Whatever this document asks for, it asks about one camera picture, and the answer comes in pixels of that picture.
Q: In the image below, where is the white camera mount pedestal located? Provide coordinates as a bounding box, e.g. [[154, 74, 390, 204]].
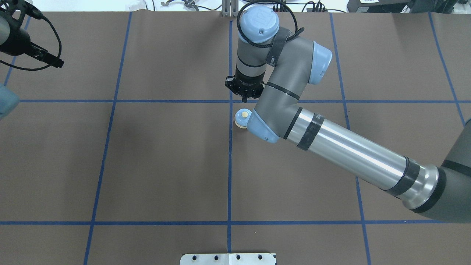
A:
[[179, 253, 277, 265]]

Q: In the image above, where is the blue desk bell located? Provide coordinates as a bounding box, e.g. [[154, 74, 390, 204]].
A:
[[234, 108, 252, 129]]

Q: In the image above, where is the black left camera cable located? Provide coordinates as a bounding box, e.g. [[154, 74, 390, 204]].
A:
[[0, 4, 62, 71]]

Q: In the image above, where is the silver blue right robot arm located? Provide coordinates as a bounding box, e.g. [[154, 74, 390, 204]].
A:
[[225, 0, 471, 223]]

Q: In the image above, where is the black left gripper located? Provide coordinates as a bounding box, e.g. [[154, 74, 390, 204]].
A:
[[0, 24, 64, 68]]

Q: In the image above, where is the black camera cable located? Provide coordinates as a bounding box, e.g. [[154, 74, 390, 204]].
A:
[[235, 0, 305, 49], [0, 4, 62, 71]]

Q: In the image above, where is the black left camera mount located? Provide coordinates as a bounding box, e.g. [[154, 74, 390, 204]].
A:
[[0, 0, 45, 29]]

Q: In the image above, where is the grey aluminium post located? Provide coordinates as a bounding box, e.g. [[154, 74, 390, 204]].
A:
[[222, 0, 239, 17]]

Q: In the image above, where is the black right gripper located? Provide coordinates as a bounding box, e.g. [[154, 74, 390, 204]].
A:
[[225, 76, 265, 103]]

